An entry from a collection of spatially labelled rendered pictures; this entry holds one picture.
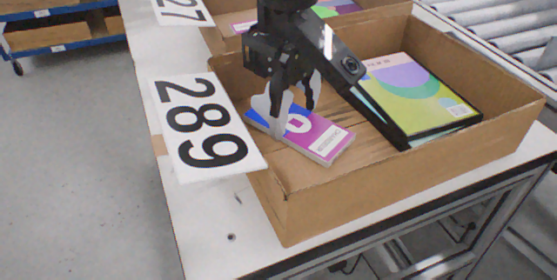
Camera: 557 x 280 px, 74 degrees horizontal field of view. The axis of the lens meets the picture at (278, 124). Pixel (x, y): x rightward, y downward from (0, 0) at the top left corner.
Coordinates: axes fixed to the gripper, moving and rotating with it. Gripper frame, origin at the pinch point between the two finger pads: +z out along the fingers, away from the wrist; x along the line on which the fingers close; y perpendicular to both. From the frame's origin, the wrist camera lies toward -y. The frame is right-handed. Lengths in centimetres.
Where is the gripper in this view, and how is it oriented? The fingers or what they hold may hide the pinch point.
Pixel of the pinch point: (297, 122)
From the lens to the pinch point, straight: 55.7
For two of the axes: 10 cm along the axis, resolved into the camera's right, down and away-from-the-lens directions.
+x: -6.3, 5.2, -5.8
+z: 0.0, 7.4, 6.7
